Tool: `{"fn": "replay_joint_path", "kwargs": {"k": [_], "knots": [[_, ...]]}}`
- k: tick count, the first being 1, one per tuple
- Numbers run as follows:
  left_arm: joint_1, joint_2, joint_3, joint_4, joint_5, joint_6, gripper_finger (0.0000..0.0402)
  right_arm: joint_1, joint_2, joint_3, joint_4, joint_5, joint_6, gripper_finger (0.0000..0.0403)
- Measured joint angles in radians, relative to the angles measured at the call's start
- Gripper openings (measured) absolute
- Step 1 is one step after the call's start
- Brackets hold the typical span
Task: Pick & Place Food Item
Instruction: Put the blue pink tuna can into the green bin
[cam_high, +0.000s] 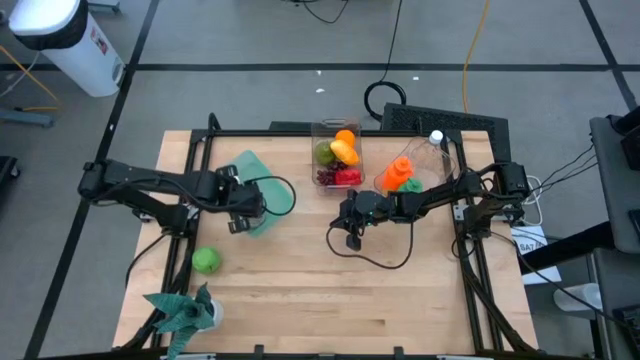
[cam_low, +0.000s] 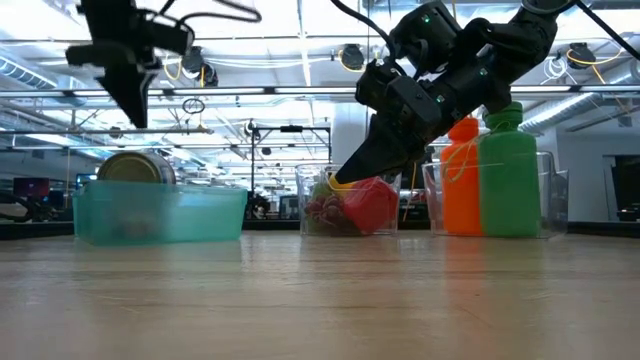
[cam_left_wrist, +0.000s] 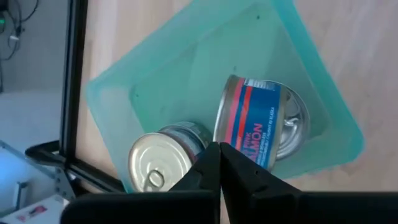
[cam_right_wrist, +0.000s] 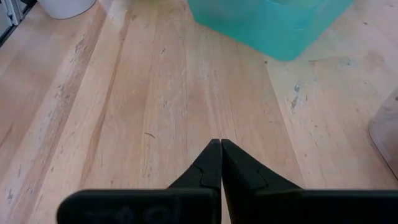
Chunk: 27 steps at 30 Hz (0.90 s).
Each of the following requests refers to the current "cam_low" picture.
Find black monitor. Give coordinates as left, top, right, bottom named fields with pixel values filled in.
left=610, top=154, right=640, bottom=222

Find red bell pepper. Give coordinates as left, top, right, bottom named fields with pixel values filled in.
left=342, top=175, right=400, bottom=236

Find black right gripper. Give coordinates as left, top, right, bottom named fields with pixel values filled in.
left=333, top=59, right=451, bottom=185

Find clear plastic bin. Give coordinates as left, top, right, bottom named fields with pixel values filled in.
left=421, top=150, right=570, bottom=240
left=294, top=163, right=403, bottom=238

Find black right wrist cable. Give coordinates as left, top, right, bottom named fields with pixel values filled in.
left=329, top=0, right=407, bottom=76

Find black round device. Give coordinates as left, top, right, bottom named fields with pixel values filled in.
left=180, top=45, right=206, bottom=75
left=567, top=42, right=597, bottom=69
left=340, top=43, right=367, bottom=72

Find teal plastic tray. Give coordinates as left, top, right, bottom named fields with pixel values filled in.
left=72, top=179, right=249, bottom=247

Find yellow toy vegetable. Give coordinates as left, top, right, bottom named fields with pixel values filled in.
left=327, top=173, right=357, bottom=197

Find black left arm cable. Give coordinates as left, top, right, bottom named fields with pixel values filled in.
left=159, top=0, right=263, bottom=25

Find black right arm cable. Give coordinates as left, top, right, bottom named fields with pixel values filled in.
left=574, top=0, right=640, bottom=62

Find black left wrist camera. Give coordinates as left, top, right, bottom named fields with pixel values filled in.
left=148, top=18, right=196, bottom=56

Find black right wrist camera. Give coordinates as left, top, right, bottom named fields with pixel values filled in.
left=355, top=58, right=407, bottom=112

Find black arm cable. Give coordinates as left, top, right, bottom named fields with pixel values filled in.
left=159, top=0, right=263, bottom=25
left=574, top=0, right=640, bottom=62

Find red grapes bunch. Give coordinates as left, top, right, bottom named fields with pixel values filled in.
left=304, top=193, right=359, bottom=236

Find orange squeeze bottle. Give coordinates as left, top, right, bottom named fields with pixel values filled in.
left=439, top=116, right=484, bottom=237

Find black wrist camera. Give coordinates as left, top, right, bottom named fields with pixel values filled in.
left=355, top=58, right=407, bottom=112
left=148, top=18, right=196, bottom=56

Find salmon can blue label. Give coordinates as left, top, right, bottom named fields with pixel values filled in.
left=96, top=151, right=177, bottom=185

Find green squeeze bottle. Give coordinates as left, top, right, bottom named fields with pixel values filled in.
left=477, top=101, right=542, bottom=238

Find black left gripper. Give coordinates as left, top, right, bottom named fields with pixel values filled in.
left=64, top=40, right=164, bottom=130

